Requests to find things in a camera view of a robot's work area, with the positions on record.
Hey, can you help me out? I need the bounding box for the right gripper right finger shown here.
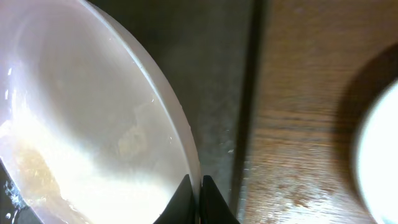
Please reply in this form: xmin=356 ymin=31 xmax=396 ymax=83
xmin=199 ymin=175 xmax=239 ymax=224

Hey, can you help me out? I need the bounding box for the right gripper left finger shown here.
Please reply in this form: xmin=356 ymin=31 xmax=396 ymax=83
xmin=154 ymin=174 xmax=196 ymax=224

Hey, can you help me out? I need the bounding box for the white plate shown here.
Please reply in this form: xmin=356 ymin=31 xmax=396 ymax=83
xmin=1 ymin=1 xmax=201 ymax=223
xmin=353 ymin=80 xmax=397 ymax=223

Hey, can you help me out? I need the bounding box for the brown serving tray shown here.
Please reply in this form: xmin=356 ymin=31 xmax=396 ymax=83
xmin=1 ymin=1 xmax=264 ymax=223

